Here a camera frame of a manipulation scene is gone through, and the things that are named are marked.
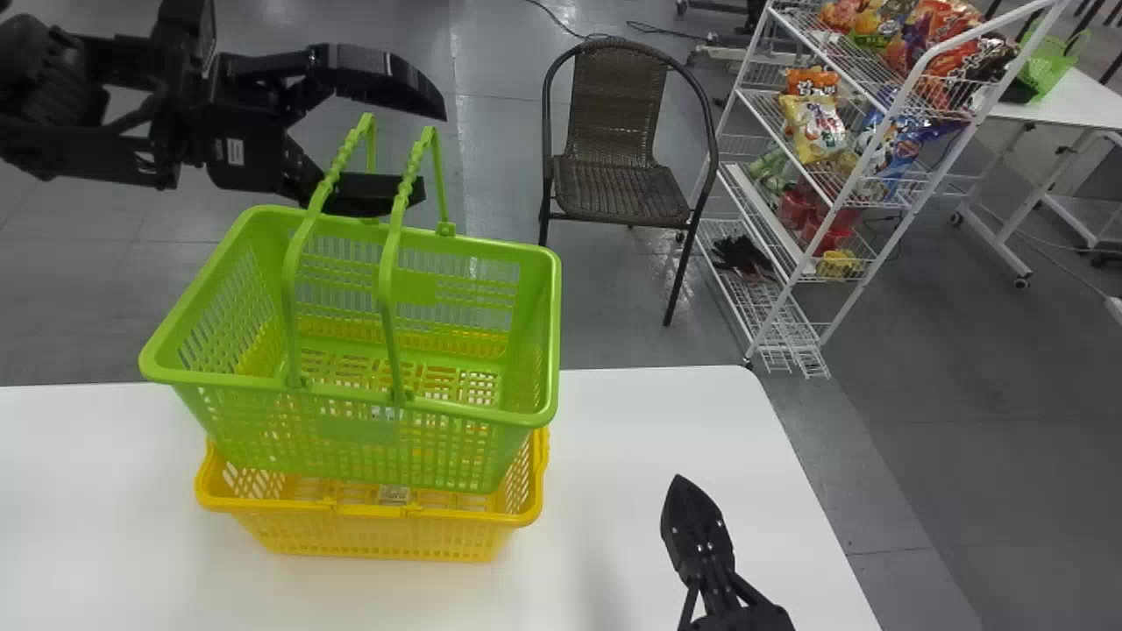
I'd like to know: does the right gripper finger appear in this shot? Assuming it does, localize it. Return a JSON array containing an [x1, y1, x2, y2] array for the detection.
[[659, 474, 765, 631]]

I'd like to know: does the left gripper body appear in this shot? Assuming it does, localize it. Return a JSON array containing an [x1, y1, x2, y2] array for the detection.
[[180, 51, 308, 197]]

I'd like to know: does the small green basket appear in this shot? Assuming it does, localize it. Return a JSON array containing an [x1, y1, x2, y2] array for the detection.
[[1001, 29, 1093, 103]]

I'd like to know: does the green snack packet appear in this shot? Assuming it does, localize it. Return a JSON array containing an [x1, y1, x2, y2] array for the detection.
[[747, 147, 792, 201]]

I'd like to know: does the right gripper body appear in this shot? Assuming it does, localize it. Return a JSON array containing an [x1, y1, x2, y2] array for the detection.
[[691, 603, 797, 631]]

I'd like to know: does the black cable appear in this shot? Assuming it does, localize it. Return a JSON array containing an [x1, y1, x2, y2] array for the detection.
[[524, 0, 702, 43]]

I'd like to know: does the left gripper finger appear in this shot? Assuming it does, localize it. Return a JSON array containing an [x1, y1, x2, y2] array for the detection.
[[279, 131, 428, 219], [279, 42, 449, 123]]

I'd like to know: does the pair of black gloves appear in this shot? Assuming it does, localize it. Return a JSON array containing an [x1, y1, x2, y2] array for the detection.
[[708, 234, 778, 283]]

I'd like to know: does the white side table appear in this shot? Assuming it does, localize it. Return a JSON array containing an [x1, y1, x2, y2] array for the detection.
[[950, 65, 1122, 291]]

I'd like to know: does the blue snack packet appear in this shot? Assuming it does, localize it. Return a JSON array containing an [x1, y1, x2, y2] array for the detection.
[[852, 110, 943, 201]]

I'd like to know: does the white wire rack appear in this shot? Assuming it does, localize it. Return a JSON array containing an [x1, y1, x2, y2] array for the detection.
[[691, 0, 1076, 380]]

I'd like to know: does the yellow white snack packet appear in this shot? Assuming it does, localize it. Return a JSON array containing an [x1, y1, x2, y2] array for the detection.
[[778, 92, 849, 167]]

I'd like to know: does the red snack packet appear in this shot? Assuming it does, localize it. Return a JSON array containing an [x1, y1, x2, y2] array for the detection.
[[778, 180, 862, 257]]

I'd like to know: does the brown wicker chair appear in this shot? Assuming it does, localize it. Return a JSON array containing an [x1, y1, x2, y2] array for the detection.
[[536, 36, 721, 329]]

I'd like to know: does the orange snack packet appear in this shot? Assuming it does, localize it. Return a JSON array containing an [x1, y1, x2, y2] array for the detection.
[[784, 67, 841, 98]]

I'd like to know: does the yellow basket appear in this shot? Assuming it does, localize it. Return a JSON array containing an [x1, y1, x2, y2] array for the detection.
[[194, 426, 551, 564]]

